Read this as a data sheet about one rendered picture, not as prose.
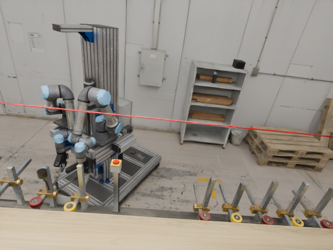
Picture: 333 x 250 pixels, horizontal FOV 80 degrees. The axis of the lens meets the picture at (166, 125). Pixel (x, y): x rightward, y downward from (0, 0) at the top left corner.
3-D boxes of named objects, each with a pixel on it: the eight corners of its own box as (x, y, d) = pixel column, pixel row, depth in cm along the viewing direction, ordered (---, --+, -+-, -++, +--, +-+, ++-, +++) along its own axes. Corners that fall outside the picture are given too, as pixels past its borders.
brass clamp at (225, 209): (221, 206, 174) (222, 202, 172) (236, 207, 175) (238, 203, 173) (223, 212, 169) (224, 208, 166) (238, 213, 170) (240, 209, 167)
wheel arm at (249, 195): (243, 188, 197) (244, 184, 195) (246, 188, 197) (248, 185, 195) (262, 229, 159) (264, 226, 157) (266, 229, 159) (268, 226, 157)
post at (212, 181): (198, 216, 178) (210, 175, 155) (202, 217, 178) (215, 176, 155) (198, 219, 175) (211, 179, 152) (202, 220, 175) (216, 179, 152)
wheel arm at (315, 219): (291, 192, 201) (292, 189, 199) (294, 192, 201) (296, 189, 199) (321, 233, 163) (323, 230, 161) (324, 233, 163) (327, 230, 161)
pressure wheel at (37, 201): (35, 206, 153) (32, 195, 148) (46, 206, 154) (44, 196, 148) (29, 215, 146) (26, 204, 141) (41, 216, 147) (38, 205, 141)
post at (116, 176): (113, 208, 171) (113, 167, 150) (119, 208, 172) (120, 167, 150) (112, 212, 167) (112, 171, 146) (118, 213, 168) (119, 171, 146)
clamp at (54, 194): (41, 192, 162) (40, 188, 159) (58, 194, 163) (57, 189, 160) (37, 198, 157) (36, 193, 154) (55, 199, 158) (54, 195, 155)
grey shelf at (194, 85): (179, 132, 435) (192, 59, 362) (219, 137, 442) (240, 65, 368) (180, 144, 396) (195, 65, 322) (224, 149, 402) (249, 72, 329)
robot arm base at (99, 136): (102, 131, 211) (102, 123, 207) (113, 136, 206) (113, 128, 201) (90, 137, 199) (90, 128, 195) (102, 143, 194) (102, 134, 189)
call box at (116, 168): (112, 166, 151) (112, 158, 148) (121, 167, 152) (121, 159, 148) (110, 173, 145) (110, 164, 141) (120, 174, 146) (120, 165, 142)
